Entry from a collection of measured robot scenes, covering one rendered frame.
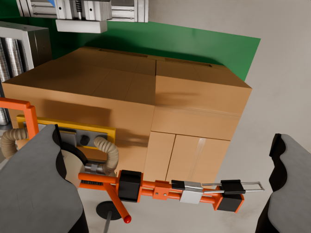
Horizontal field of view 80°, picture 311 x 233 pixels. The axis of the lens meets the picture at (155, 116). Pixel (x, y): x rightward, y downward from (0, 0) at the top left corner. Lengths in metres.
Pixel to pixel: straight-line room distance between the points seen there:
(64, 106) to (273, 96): 1.77
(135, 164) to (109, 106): 0.33
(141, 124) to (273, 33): 1.39
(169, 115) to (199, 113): 0.20
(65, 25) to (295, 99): 1.99
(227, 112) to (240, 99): 0.11
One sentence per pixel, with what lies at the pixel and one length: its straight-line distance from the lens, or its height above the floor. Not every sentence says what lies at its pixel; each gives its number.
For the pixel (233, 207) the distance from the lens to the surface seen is 0.77.
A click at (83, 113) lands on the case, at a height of 0.94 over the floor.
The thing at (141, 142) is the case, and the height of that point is 0.94.
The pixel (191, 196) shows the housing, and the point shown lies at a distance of 0.70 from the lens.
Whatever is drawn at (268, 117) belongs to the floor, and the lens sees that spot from 2.16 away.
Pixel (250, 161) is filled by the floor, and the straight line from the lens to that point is 2.44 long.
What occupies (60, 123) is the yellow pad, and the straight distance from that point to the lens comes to 0.73.
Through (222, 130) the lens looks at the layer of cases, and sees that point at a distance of 1.37.
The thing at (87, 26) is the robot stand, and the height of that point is 0.99.
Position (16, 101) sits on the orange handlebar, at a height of 1.19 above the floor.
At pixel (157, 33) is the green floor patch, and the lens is 1.63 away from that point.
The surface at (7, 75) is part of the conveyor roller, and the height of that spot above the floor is 0.53.
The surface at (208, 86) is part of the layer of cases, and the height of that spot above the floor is 0.54.
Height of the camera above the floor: 1.63
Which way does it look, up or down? 61 degrees down
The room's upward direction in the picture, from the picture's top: 178 degrees counter-clockwise
